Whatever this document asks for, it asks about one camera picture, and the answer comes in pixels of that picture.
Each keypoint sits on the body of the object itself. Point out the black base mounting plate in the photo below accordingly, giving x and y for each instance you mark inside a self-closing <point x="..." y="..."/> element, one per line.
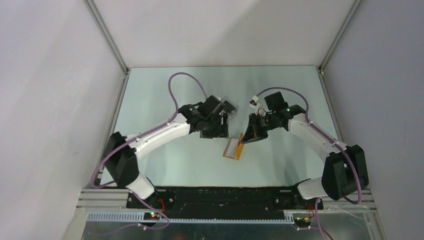
<point x="229" y="203"/>

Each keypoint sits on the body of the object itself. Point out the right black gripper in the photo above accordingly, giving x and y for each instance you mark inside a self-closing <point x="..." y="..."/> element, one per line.
<point x="253" y="131"/>

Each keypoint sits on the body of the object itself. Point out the left aluminium frame rail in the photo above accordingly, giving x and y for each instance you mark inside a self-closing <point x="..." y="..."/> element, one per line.
<point x="114" y="50"/>

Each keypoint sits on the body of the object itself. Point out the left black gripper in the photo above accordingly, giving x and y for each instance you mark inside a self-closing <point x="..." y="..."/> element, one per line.
<point x="222" y="130"/>

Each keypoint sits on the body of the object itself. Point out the left controller circuit board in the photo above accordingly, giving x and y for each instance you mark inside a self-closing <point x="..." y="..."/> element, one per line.
<point x="151" y="216"/>

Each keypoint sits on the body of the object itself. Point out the aluminium frame rail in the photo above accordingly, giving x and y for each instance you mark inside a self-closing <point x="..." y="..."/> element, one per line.
<point x="114" y="50"/>
<point x="321" y="68"/>

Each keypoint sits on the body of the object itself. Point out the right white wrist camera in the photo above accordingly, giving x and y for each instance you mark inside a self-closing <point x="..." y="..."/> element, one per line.
<point x="253" y="103"/>

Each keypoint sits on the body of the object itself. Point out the clear plastic card tray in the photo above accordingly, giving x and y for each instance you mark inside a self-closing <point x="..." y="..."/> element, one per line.
<point x="226" y="98"/>

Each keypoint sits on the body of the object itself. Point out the right aluminium frame rail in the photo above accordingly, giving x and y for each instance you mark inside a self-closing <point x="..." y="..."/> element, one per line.
<point x="321" y="68"/>

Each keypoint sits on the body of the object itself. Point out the grey slotted cable duct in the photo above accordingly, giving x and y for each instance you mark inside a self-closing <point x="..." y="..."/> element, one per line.
<point x="141" y="217"/>

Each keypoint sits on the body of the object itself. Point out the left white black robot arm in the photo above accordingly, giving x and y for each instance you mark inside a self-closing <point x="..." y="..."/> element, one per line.
<point x="122" y="153"/>

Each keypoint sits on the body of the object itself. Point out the black credit card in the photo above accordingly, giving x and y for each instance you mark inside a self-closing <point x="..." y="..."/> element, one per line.
<point x="230" y="108"/>

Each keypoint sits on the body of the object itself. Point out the orange leather card holder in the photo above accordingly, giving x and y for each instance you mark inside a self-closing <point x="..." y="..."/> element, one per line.
<point x="234" y="148"/>

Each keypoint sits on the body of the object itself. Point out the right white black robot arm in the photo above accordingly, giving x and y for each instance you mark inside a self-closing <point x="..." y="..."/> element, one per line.
<point x="345" y="169"/>

